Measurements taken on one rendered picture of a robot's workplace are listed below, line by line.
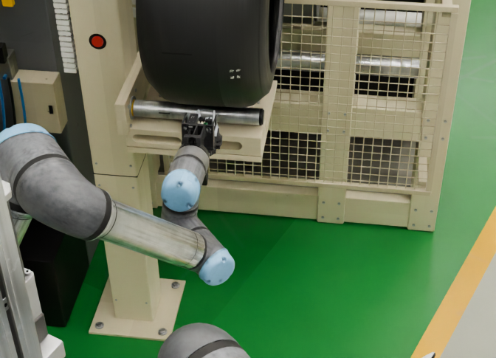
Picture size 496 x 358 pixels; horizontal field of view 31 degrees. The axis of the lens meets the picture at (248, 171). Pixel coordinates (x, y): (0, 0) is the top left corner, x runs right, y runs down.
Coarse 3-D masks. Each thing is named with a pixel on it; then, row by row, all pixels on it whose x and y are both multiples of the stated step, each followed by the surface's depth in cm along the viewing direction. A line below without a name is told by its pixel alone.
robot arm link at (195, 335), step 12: (192, 324) 120; (204, 324) 119; (168, 336) 121; (180, 336) 117; (192, 336) 116; (204, 336) 116; (216, 336) 116; (228, 336) 118; (168, 348) 116; (180, 348) 115; (192, 348) 114
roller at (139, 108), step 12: (132, 108) 235; (144, 108) 234; (156, 108) 234; (168, 108) 234; (180, 108) 234; (192, 108) 233; (204, 108) 233; (216, 108) 233; (228, 108) 233; (240, 108) 233; (252, 108) 233; (228, 120) 233; (240, 120) 232; (252, 120) 232
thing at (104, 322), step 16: (160, 288) 309; (176, 288) 309; (112, 304) 303; (160, 304) 303; (176, 304) 303; (96, 320) 298; (112, 320) 298; (128, 320) 298; (160, 320) 298; (128, 336) 293; (144, 336) 292; (160, 336) 292
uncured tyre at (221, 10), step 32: (160, 0) 201; (192, 0) 201; (224, 0) 200; (256, 0) 202; (160, 32) 204; (192, 32) 203; (224, 32) 202; (256, 32) 205; (160, 64) 210; (192, 64) 209; (224, 64) 207; (256, 64) 210; (192, 96) 220; (224, 96) 218; (256, 96) 222
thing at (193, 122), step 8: (184, 120) 200; (192, 120) 200; (200, 120) 202; (208, 120) 201; (216, 120) 202; (184, 128) 199; (192, 128) 199; (200, 128) 198; (208, 128) 198; (184, 136) 194; (192, 136) 194; (200, 136) 194; (208, 136) 199; (184, 144) 194; (192, 144) 196; (200, 144) 194; (208, 144) 200; (208, 152) 196
